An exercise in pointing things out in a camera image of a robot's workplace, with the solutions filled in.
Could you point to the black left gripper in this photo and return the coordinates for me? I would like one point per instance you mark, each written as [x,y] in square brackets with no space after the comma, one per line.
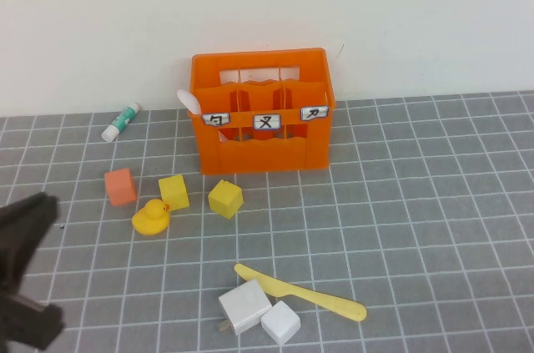
[10,282]

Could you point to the white plastic spoon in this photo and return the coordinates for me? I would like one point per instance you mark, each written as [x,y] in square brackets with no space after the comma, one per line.
[188,101]

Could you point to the yellow plastic knife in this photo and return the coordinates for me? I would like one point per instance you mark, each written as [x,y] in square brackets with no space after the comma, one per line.
[317,299]

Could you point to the orange plastic cutlery holder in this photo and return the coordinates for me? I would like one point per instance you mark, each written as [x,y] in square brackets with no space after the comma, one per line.
[258,159]

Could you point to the orange foam cube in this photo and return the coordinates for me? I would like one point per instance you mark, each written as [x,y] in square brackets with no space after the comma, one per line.
[121,188]

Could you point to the yellow rubber duck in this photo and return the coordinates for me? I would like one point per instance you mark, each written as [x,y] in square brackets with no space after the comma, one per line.
[150,221]

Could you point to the yellow foam cube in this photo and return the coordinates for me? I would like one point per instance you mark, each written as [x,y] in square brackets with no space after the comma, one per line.
[225,200]
[174,192]

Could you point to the white green glue stick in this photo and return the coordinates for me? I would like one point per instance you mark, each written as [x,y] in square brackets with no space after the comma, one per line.
[121,121]

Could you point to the white power adapter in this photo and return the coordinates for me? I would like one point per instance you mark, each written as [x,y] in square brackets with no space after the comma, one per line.
[244,307]

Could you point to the paper label reading 勺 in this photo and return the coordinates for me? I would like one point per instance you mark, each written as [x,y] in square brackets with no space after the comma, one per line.
[216,119]

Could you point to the white foam cube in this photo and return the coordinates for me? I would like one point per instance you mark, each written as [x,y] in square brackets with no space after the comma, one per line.
[280,323]

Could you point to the paper label reading 叉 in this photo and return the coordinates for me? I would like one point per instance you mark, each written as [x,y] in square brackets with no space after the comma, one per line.
[267,121]

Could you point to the paper label reading 刀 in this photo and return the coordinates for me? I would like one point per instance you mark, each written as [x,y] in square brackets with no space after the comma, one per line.
[314,113]

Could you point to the grey white-grid tablecloth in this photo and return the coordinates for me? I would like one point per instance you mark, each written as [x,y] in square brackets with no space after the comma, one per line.
[396,223]

